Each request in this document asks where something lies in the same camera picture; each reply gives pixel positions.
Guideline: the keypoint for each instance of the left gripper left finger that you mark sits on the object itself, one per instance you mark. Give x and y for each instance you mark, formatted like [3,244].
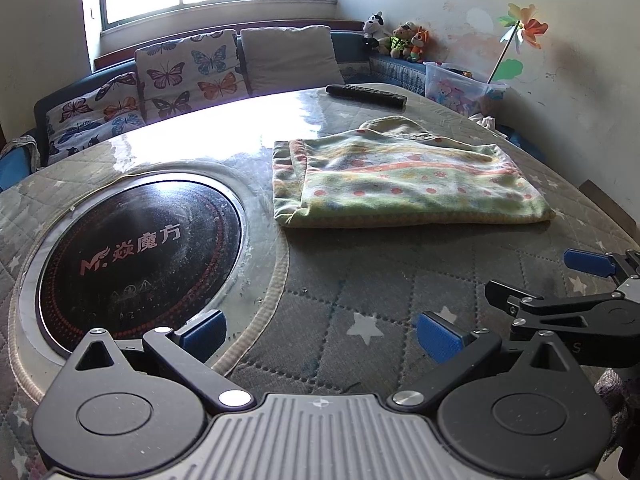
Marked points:
[180,355]

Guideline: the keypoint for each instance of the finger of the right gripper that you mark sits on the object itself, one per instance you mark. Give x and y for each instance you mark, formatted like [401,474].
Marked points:
[505,297]
[617,267]

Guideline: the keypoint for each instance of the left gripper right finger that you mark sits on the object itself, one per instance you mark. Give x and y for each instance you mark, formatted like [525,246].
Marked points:
[460,356]

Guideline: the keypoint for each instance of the green patterned child's garment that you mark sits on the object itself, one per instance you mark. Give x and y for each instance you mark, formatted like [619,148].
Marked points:
[393,172]

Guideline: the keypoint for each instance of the grey cloth on sofa arm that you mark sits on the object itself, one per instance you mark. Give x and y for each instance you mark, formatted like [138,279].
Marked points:
[24,150]

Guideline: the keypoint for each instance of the knitted purple grey cloth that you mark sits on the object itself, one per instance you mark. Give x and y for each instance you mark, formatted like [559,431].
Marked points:
[619,391]

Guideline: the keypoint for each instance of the round black induction cooktop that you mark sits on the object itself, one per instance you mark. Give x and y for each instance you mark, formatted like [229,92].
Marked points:
[155,254]

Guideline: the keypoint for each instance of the clear plastic storage box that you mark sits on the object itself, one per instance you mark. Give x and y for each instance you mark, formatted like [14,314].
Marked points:
[447,86]

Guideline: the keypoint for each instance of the black remote control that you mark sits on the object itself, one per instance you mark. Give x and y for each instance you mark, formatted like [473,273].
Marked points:
[367,95]

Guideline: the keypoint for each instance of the lying butterfly cushion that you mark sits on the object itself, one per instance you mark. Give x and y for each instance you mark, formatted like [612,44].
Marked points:
[97,116]

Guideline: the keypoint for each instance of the colourful paper pinwheel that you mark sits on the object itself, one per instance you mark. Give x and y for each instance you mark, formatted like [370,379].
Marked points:
[522,27]

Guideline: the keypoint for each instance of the orange plush toy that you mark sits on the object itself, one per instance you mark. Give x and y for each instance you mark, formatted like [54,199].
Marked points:
[419,43]

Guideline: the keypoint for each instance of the blue sofa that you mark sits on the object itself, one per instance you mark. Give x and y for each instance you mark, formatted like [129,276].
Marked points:
[357,66]

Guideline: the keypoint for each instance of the brown plush toy green vest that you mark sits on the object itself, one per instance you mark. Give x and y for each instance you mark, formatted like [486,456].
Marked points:
[400,41]

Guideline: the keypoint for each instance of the upright butterfly cushion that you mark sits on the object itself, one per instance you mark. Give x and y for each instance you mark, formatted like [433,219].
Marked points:
[180,76]

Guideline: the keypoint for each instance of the black and white plush toy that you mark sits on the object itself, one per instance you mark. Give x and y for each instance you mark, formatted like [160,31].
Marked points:
[373,31]

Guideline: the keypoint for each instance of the plain beige cushion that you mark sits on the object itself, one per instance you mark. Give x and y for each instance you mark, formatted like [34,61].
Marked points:
[283,59]

